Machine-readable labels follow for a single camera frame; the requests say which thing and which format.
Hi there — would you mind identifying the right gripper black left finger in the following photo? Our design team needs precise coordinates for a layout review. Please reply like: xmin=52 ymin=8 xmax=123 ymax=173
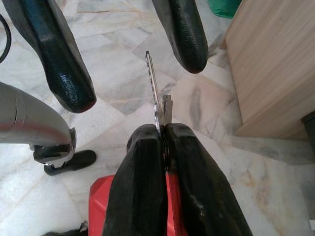
xmin=103 ymin=123 xmax=169 ymax=236

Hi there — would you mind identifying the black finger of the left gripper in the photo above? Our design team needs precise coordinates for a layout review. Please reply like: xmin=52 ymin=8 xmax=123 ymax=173
xmin=152 ymin=0 xmax=209 ymax=74
xmin=2 ymin=0 xmax=97 ymax=114

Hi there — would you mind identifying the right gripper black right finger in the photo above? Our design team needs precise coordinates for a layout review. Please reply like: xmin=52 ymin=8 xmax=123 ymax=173
xmin=165 ymin=122 xmax=254 ymax=236

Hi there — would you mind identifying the silver key bunch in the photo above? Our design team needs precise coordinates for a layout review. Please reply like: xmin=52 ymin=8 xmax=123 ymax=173
xmin=145 ymin=50 xmax=173 ymax=173

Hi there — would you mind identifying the red plastic stool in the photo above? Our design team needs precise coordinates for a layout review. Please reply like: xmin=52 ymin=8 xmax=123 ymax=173
xmin=89 ymin=172 xmax=184 ymax=236

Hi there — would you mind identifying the green plastic item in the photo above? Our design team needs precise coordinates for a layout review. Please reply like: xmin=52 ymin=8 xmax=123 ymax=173
xmin=208 ymin=0 xmax=238 ymax=20

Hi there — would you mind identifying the black robot left foot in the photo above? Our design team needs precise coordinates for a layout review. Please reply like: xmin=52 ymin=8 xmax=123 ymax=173
xmin=44 ymin=149 xmax=96 ymax=176

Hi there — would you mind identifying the black robot foot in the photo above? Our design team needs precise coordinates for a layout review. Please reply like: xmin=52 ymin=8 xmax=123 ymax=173
xmin=43 ymin=220 xmax=89 ymax=236
xmin=44 ymin=149 xmax=96 ymax=176

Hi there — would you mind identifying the black robot right foot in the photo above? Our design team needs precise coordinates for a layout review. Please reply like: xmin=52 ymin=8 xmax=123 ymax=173
xmin=43 ymin=220 xmax=89 ymax=236

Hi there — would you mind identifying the light wooden cabinet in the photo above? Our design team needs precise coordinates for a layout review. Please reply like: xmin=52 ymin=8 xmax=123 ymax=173
xmin=225 ymin=0 xmax=315 ymax=141

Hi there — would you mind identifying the dark grey bin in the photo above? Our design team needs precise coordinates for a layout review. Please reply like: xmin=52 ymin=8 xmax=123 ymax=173
xmin=301 ymin=114 xmax=315 ymax=141

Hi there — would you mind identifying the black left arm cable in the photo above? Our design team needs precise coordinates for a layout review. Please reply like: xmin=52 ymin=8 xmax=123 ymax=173
xmin=0 ymin=13 xmax=12 ymax=63

